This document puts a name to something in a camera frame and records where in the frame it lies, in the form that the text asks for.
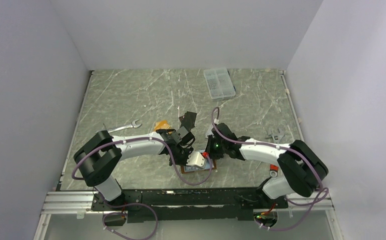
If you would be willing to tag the brown leather card holder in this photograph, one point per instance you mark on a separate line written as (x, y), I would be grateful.
(210, 165)

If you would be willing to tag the aluminium frame rail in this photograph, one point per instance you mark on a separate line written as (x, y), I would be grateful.
(80, 203)

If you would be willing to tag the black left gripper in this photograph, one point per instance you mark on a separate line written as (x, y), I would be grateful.
(184, 162)

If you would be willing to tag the black card stack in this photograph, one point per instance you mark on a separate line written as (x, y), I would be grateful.
(188, 120)

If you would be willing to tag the silver open-end wrench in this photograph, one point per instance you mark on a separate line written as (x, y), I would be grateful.
(133, 125)

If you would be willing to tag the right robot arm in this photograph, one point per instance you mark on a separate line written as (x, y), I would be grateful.
(302, 170)

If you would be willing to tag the orange handled tool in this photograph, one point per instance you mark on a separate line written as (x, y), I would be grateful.
(273, 171)

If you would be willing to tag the gold card stack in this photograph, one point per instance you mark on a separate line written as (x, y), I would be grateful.
(161, 125)

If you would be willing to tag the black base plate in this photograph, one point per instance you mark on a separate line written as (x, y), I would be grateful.
(190, 204)

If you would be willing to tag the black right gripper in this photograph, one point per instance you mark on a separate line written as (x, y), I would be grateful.
(213, 155)

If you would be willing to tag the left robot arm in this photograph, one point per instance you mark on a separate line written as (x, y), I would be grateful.
(97, 158)

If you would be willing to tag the clear plastic screw box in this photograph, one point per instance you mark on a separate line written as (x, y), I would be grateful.
(219, 84)

